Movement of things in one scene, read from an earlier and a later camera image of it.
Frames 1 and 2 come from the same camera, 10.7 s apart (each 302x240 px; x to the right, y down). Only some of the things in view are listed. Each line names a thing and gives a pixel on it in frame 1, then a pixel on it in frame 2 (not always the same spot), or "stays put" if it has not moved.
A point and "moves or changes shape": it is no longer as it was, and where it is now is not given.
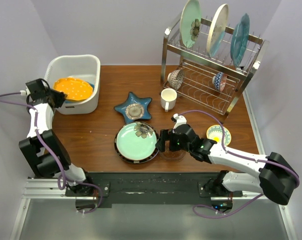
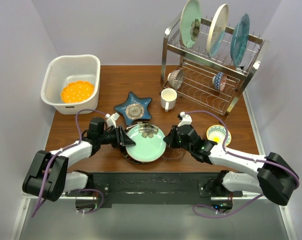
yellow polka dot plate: (75, 89) moves or changes shape
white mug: (168, 99) stays put
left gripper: (60, 97) -> (118, 131)
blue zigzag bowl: (219, 80) stays put
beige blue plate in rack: (217, 29) stays put
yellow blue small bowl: (215, 133) stays put
